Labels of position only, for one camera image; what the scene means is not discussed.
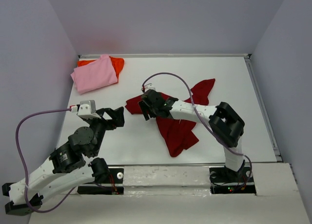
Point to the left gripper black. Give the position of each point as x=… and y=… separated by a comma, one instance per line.
x=107, y=118

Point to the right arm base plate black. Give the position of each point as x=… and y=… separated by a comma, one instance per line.
x=225, y=181

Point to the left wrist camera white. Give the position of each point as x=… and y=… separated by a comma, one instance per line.
x=87, y=110

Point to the orange folded t shirt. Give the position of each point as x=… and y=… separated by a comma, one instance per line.
x=117, y=63

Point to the pink folded t shirt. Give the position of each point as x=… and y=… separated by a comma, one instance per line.
x=97, y=74

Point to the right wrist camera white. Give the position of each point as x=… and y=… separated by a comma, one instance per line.
x=147, y=86

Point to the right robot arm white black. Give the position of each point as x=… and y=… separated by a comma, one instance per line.
x=220, y=120

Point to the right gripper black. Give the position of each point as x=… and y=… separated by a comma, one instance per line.
x=148, y=104

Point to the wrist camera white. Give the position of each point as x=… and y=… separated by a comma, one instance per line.
x=147, y=86
x=87, y=110

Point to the dark red t shirt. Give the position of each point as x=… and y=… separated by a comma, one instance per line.
x=177, y=134

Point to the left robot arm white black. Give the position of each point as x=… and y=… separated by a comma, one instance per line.
x=72, y=164

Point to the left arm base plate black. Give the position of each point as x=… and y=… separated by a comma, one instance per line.
x=113, y=184

